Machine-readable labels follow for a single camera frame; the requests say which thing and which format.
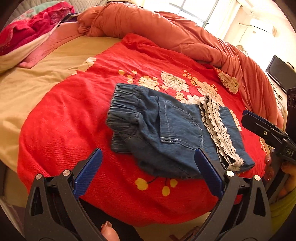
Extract black camera box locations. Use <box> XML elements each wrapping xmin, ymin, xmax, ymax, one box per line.
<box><xmin>285</xmin><ymin>87</ymin><xmax>296</xmax><ymax>142</ymax></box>

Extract blue denim lace-trimmed pants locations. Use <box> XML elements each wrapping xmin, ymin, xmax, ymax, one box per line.
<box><xmin>106</xmin><ymin>83</ymin><xmax>255</xmax><ymax>179</ymax></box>

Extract red floral blanket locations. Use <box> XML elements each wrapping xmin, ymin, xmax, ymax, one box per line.
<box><xmin>18</xmin><ymin>34</ymin><xmax>265</xmax><ymax>226</ymax></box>

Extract left hand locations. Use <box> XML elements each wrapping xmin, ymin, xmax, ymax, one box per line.
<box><xmin>101</xmin><ymin>221</ymin><xmax>120</xmax><ymax>241</ymax></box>

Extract green right sleeve forearm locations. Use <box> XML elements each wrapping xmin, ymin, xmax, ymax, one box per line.
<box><xmin>270</xmin><ymin>189</ymin><xmax>296</xmax><ymax>235</ymax></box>

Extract magenta pink clothes pile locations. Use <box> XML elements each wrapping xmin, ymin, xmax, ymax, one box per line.
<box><xmin>0</xmin><ymin>1</ymin><xmax>76</xmax><ymax>56</ymax></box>

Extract right hand red nails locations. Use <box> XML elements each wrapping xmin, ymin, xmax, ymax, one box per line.
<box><xmin>263</xmin><ymin>152</ymin><xmax>296</xmax><ymax>200</ymax></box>

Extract salmon pink comforter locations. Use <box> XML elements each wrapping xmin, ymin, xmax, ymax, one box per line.
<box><xmin>78</xmin><ymin>3</ymin><xmax>284</xmax><ymax>128</ymax></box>

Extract black wall television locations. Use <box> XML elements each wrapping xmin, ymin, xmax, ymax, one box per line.
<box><xmin>266</xmin><ymin>55</ymin><xmax>296</xmax><ymax>94</ymax></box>

